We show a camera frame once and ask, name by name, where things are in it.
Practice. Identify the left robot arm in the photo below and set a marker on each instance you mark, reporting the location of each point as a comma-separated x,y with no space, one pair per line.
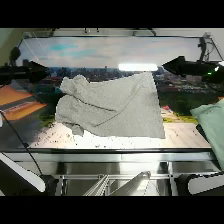
20,176

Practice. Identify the grey garment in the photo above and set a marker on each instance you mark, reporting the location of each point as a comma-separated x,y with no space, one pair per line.
113,106

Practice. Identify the pale green garment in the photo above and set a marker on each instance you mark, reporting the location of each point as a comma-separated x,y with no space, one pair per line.
213,126

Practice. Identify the silver frame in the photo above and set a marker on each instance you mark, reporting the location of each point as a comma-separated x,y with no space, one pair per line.
100,166

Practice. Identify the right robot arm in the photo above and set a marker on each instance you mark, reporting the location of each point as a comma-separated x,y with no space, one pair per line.
206,184

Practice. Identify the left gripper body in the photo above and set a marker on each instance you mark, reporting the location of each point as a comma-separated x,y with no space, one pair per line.
31,71

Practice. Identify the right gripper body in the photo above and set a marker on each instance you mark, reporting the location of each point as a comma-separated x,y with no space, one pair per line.
188,67

